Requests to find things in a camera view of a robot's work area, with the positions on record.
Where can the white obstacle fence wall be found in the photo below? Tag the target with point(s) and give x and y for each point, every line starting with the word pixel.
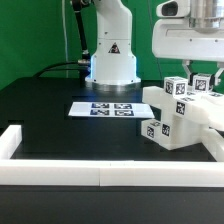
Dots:
pixel 101 173

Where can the white base tag sheet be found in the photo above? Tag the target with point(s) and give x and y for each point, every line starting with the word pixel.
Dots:
pixel 110 110

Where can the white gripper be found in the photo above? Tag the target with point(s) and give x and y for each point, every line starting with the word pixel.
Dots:
pixel 174 39

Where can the white chair back part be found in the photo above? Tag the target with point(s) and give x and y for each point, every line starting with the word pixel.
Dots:
pixel 187 120

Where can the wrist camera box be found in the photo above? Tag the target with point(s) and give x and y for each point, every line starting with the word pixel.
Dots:
pixel 173 9

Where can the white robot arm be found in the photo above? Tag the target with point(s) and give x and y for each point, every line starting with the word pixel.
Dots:
pixel 113 65

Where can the small white tagged cube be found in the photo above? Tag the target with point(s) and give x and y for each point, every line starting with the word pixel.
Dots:
pixel 202 83

